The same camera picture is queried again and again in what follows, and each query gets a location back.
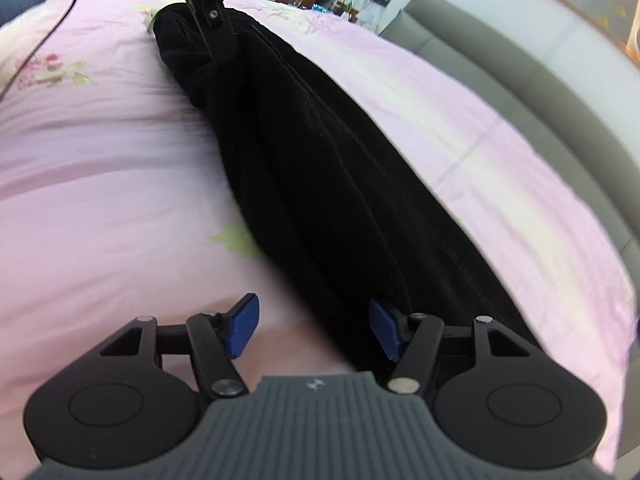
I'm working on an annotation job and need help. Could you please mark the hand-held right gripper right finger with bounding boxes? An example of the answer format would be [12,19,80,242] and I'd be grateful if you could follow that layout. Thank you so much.
[368,299,531,395]

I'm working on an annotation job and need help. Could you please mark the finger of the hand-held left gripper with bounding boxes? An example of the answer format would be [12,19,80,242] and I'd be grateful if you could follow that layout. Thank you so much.
[167,0,238,63]

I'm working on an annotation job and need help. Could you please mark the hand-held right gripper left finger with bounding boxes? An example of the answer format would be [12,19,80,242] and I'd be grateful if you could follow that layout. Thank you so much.
[97,292,261,401]

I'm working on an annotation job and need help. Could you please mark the black pants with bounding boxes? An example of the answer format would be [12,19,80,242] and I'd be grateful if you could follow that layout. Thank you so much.
[150,2,543,376]

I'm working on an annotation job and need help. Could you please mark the pink floral bed sheet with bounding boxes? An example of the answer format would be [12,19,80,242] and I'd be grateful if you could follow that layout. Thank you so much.
[0,0,638,473]

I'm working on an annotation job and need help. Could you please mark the grey padded headboard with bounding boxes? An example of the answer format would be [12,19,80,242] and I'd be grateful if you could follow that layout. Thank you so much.
[380,0,640,461]

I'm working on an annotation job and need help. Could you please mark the black cable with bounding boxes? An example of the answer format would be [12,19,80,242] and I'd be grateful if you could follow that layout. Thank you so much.
[0,0,79,106]

